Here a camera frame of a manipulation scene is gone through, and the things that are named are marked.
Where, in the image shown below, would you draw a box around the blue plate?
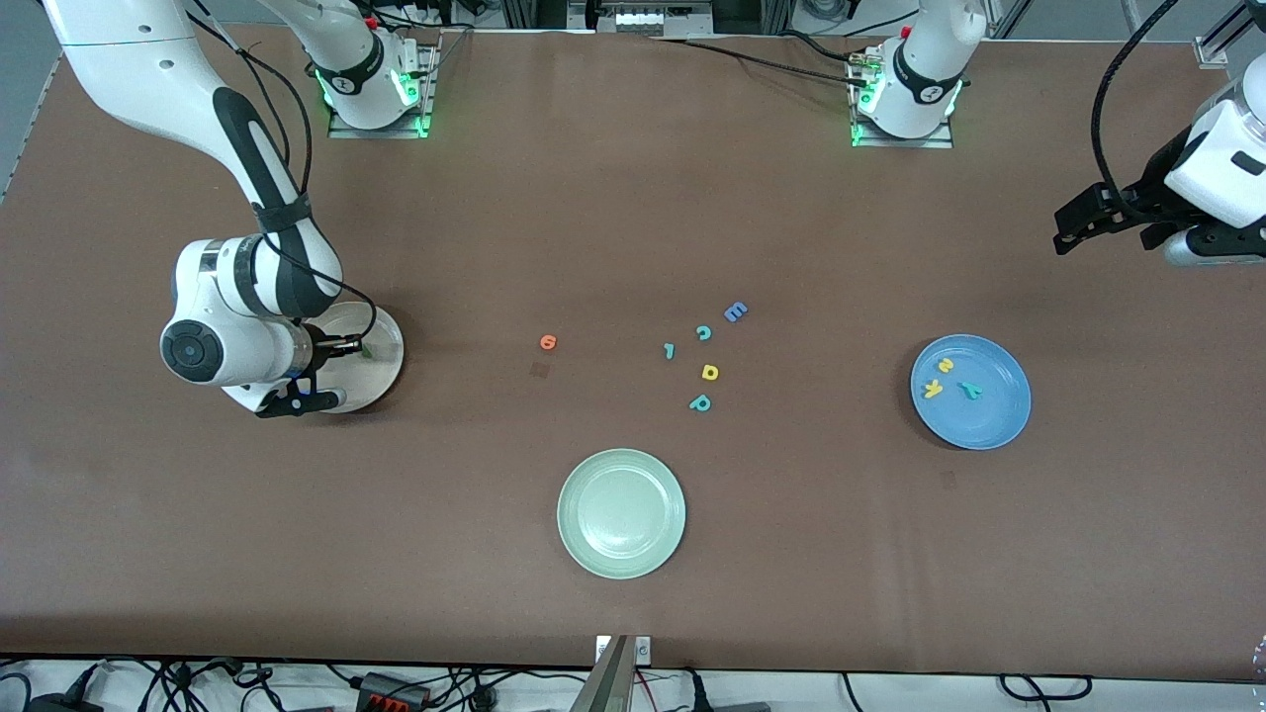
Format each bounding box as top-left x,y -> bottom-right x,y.
909,333 -> 1033,452

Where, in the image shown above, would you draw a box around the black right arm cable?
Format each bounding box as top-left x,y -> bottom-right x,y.
183,5 -> 379,347

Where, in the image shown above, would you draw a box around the metal connector box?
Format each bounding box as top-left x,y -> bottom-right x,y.
566,0 -> 715,37

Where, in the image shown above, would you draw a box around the grey metal pole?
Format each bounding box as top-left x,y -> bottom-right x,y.
569,635 -> 636,712

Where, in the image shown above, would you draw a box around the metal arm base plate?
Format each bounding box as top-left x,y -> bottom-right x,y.
849,49 -> 956,149
326,44 -> 442,139

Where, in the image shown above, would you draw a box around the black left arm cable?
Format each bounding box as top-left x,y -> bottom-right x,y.
1090,0 -> 1183,204

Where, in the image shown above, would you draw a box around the beige plate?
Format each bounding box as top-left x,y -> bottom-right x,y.
297,302 -> 406,414

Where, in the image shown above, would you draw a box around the black cable on table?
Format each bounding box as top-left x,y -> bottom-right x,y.
648,33 -> 876,88

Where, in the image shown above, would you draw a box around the aluminium frame profile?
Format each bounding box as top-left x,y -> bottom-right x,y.
1192,0 -> 1266,68

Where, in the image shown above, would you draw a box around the pale green plate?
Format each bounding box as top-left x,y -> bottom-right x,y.
556,448 -> 687,580

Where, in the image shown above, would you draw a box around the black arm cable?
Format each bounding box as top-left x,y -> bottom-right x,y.
183,5 -> 379,347
1090,0 -> 1183,204

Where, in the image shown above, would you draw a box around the black power strip red switches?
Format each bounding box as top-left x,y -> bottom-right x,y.
354,670 -> 432,712

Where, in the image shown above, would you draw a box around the black looped floor cable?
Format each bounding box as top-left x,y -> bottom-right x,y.
997,673 -> 1095,704

